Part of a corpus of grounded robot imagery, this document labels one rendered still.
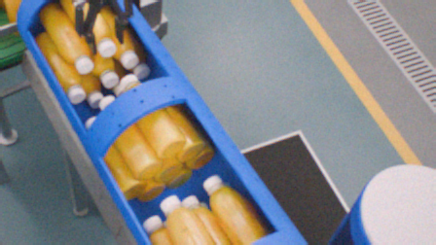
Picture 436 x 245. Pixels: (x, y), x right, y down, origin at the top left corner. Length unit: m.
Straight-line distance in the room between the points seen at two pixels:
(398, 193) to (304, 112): 1.40
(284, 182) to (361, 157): 0.46
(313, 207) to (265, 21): 1.10
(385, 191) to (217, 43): 1.69
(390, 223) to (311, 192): 1.03
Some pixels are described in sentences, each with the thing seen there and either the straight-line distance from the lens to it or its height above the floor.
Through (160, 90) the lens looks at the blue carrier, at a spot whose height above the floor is 1.23.
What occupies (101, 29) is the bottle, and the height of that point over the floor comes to 1.19.
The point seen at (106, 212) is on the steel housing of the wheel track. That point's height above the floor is 0.86.
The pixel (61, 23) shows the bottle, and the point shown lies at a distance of 1.53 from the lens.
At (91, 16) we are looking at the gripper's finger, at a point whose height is 1.29.
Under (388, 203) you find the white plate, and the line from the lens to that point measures 1.48.
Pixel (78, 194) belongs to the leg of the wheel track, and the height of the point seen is 0.18.
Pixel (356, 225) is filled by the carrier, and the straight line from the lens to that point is 1.47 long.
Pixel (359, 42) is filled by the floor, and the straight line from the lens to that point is 3.18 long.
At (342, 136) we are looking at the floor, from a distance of 2.81.
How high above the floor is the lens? 2.27
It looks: 54 degrees down
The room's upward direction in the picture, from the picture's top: 5 degrees clockwise
